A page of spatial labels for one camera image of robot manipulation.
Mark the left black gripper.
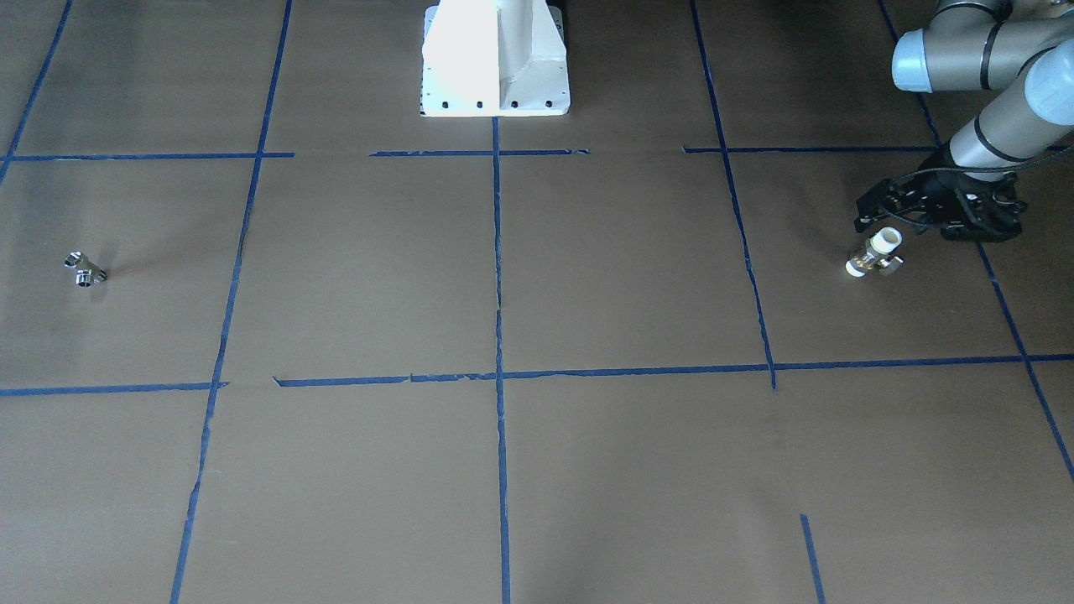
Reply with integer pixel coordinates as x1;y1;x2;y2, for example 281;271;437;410
854;143;1025;243

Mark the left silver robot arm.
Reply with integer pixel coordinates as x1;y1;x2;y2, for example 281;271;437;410
854;1;1073;243

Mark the chrome pipe fitting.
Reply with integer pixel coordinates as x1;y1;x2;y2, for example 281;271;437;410
64;251;108;288

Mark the white column with base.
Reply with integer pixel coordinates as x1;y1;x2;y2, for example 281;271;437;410
420;1;571;118

